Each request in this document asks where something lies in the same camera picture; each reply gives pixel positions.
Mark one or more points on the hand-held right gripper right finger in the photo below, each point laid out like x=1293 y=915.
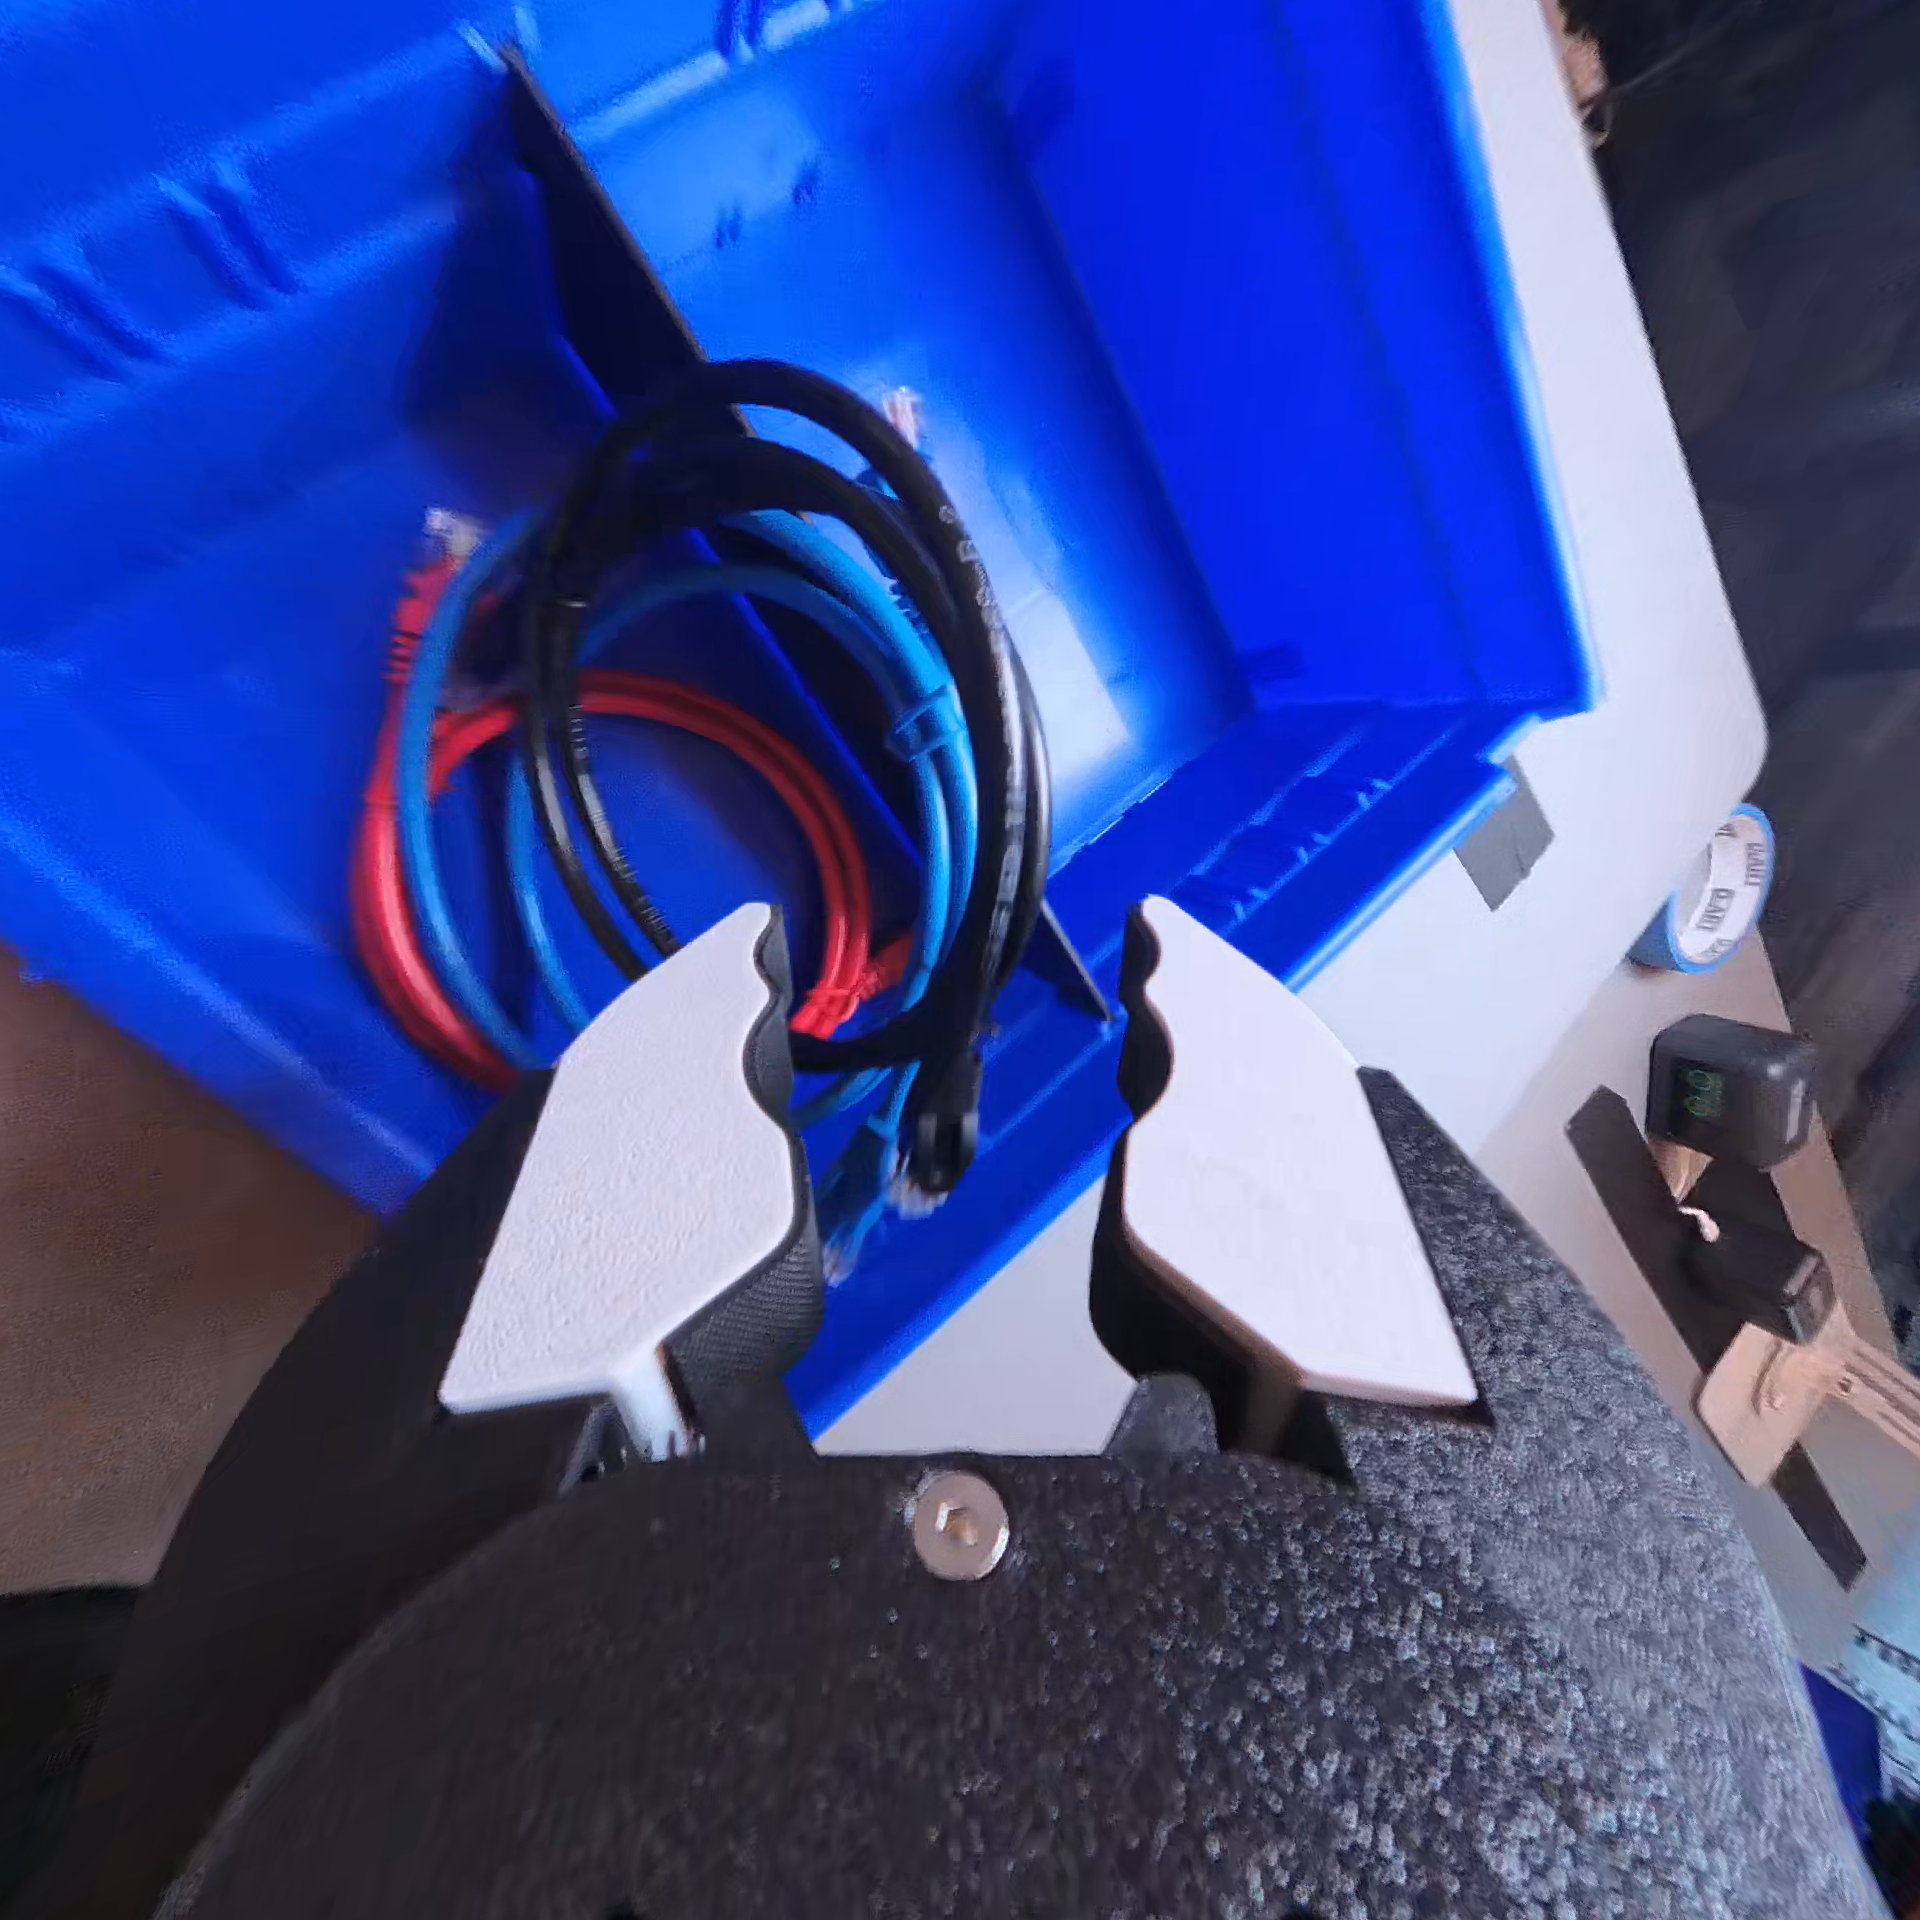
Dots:
x=1276 y=1185

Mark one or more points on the black clamp with wooden block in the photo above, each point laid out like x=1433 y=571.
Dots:
x=1626 y=1155

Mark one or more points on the dark tape patch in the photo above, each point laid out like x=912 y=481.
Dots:
x=1505 y=832

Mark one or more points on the blue tape roll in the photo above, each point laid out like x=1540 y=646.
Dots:
x=1653 y=936

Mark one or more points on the tan cardboard piece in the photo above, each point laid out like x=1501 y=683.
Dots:
x=1771 y=1396

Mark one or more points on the blue plastic bin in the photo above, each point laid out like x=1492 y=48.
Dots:
x=1276 y=376

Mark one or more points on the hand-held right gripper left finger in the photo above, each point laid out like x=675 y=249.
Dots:
x=630 y=1170

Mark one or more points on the black digital timer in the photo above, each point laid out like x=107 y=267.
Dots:
x=1754 y=1080

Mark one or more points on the small black device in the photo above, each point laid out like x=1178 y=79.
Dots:
x=1764 y=1268

